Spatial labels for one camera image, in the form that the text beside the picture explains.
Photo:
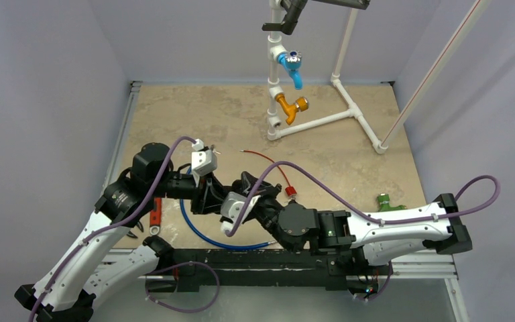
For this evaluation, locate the small silver key set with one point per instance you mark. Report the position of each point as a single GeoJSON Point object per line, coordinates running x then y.
{"type": "Point", "coordinates": [215, 150]}

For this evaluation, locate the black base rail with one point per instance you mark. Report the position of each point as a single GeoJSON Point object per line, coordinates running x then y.
{"type": "Point", "coordinates": [190, 269]}

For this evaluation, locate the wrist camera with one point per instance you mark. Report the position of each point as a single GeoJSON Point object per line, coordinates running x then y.
{"type": "Point", "coordinates": [231, 208]}
{"type": "Point", "coordinates": [203, 159]}

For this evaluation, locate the orange faucet valve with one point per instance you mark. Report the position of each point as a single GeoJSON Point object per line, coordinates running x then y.
{"type": "Point", "coordinates": [290, 110]}

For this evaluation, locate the black pliers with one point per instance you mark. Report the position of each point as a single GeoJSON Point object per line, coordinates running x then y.
{"type": "Point", "coordinates": [137, 231]}

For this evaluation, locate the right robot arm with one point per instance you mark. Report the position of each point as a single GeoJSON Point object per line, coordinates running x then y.
{"type": "Point", "coordinates": [433, 226]}

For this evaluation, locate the blue faucet valve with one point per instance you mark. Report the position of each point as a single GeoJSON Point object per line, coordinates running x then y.
{"type": "Point", "coordinates": [291, 62]}

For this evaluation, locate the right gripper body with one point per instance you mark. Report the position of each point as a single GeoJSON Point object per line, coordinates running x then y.
{"type": "Point", "coordinates": [258, 202]}

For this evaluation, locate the red handled adjustable wrench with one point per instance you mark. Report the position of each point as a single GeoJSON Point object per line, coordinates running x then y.
{"type": "Point", "coordinates": [156, 217]}

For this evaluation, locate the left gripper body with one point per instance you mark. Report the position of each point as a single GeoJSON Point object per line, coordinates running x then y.
{"type": "Point", "coordinates": [197, 204]}

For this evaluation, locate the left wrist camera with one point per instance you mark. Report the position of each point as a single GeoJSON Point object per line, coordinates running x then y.
{"type": "Point", "coordinates": [203, 159]}

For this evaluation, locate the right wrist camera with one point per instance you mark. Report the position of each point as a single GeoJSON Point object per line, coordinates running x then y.
{"type": "Point", "coordinates": [231, 208]}

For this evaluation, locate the white diagonal pole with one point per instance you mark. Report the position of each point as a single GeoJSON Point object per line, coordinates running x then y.
{"type": "Point", "coordinates": [454, 42]}

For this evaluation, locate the green object at right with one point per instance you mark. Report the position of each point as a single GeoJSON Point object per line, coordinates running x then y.
{"type": "Point", "coordinates": [383, 200]}

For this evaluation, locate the blue cable lock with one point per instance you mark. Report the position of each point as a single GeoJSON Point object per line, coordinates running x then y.
{"type": "Point", "coordinates": [217, 243]}

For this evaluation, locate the white PVC pipe frame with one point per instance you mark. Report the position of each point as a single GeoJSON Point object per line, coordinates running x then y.
{"type": "Point", "coordinates": [284, 16]}

